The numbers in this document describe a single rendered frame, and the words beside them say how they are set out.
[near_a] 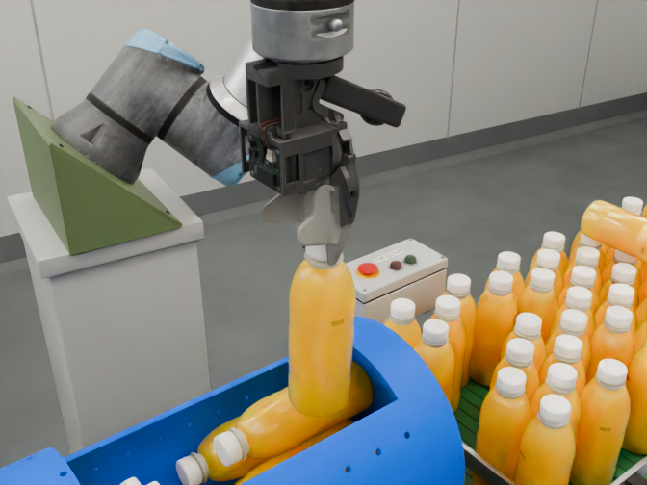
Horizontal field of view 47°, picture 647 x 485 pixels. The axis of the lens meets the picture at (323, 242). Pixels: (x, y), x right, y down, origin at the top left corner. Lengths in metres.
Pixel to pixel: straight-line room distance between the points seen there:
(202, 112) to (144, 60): 0.14
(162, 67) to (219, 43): 2.28
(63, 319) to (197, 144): 0.42
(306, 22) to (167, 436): 0.57
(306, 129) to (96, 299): 0.90
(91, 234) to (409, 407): 0.76
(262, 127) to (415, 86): 3.76
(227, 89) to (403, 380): 0.74
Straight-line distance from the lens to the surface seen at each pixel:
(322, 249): 0.75
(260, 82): 0.65
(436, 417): 0.88
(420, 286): 1.33
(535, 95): 5.11
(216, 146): 1.44
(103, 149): 1.45
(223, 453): 0.92
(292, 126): 0.67
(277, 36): 0.63
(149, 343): 1.60
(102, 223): 1.41
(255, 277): 3.41
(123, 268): 1.49
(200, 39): 3.69
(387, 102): 0.73
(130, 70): 1.47
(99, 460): 0.96
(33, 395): 2.92
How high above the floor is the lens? 1.77
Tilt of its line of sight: 29 degrees down
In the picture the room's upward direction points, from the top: straight up
